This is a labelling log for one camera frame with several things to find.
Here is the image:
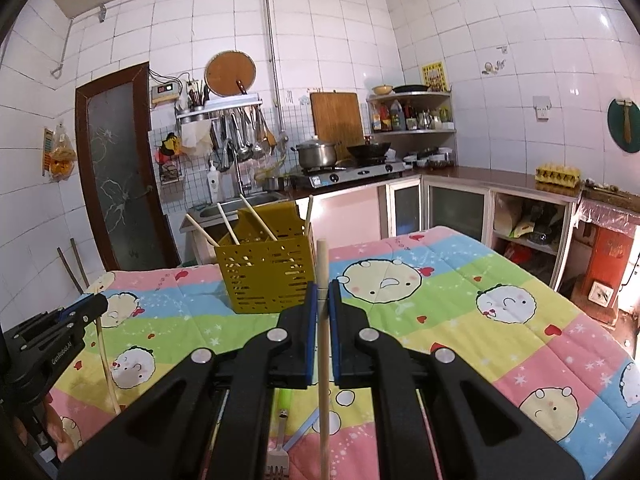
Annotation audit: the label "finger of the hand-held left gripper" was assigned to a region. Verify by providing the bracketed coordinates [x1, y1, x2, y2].
[2, 315, 103, 361]
[15, 293, 110, 336]

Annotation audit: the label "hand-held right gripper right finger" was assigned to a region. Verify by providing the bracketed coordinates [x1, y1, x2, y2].
[327, 282, 586, 480]

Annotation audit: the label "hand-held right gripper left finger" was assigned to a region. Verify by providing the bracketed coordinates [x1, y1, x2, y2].
[57, 281, 321, 480]

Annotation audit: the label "yellow slotted utensil holder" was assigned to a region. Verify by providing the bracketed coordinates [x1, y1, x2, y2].
[215, 201, 317, 315]

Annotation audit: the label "light blue handled utensil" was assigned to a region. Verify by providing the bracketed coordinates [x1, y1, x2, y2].
[292, 407, 321, 448]

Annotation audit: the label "green handled fork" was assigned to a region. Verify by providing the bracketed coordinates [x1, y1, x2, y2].
[266, 387, 291, 478]

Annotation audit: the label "row of hanging kitchen utensils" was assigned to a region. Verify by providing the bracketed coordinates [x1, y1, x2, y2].
[210, 107, 278, 162]

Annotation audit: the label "person's left hand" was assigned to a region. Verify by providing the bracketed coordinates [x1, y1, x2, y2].
[44, 395, 77, 463]

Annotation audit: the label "thin leaning stick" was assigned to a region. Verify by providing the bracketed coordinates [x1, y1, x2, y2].
[70, 238, 90, 288]
[56, 247, 83, 295]

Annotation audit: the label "colourful cartoon printed blanket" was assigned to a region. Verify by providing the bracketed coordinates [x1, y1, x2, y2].
[47, 225, 640, 480]

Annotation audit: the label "brown wooden glass door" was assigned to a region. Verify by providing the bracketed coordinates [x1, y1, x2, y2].
[75, 61, 182, 272]

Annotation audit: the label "plastic bag of oranges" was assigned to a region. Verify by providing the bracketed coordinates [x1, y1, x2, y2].
[50, 122, 78, 182]

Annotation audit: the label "gas stove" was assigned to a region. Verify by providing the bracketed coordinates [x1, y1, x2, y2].
[290, 159, 406, 187]

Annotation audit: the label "stainless steel sink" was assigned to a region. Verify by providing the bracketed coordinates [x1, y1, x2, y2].
[180, 190, 296, 266]

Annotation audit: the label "white soap dispenser bottle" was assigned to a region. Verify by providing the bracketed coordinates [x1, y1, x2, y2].
[206, 160, 222, 203]

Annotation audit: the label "steel pot with lid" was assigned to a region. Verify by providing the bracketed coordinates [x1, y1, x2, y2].
[291, 136, 341, 170]

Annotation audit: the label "black wok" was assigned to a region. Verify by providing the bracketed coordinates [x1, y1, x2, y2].
[346, 141, 392, 163]

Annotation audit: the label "steel faucet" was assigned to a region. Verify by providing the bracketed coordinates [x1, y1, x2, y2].
[222, 139, 251, 196]

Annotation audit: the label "yellow and black hanging item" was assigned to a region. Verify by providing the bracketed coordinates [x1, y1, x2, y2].
[157, 132, 182, 157]

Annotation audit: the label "stack of bowls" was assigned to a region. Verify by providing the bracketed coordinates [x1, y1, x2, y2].
[402, 146, 457, 168]

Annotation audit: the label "white hanging cloth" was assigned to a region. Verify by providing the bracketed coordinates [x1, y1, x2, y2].
[180, 121, 213, 157]

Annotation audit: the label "rectangular wooden cutting board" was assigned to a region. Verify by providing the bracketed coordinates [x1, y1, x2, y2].
[309, 91, 366, 148]

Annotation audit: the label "kitchen counter with cabinets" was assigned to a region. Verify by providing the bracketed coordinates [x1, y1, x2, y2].
[285, 165, 583, 286]

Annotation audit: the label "metal corner shelf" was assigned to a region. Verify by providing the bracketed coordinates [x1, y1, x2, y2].
[366, 90, 458, 168]

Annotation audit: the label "beige controller box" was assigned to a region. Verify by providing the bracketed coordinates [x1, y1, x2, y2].
[151, 84, 183, 106]

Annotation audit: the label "metal cup of chopsticks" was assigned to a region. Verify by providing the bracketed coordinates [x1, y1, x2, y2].
[186, 80, 211, 111]

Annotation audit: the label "round wooden cutting board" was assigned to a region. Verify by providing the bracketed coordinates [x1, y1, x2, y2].
[205, 51, 257, 97]

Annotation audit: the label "yellow egg carton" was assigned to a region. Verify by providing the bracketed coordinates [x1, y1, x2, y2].
[535, 162, 583, 185]

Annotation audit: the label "red cabinet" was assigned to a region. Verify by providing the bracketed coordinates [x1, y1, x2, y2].
[570, 195, 640, 326]

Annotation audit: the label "clear plastic sheet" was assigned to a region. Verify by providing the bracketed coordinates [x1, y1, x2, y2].
[577, 197, 640, 231]

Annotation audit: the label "striped wall hanging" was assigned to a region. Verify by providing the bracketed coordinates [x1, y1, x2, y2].
[41, 127, 56, 177]

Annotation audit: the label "yellow green hose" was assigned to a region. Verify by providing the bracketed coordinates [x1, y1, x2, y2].
[252, 155, 288, 183]

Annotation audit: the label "metal wall rack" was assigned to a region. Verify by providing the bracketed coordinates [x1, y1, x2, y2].
[175, 96, 263, 122]

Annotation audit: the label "electrical cables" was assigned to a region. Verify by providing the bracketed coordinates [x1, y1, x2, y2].
[148, 69, 193, 92]

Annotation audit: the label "yellow wall poster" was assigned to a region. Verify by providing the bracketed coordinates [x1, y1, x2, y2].
[420, 61, 447, 92]

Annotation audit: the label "metal wall pipe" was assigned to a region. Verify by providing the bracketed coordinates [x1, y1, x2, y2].
[51, 0, 288, 146]

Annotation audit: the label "round green wall board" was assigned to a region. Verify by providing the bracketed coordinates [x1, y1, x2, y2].
[607, 97, 640, 153]

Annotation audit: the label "wooden handled tool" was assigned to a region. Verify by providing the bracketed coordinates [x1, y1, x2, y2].
[617, 99, 633, 142]

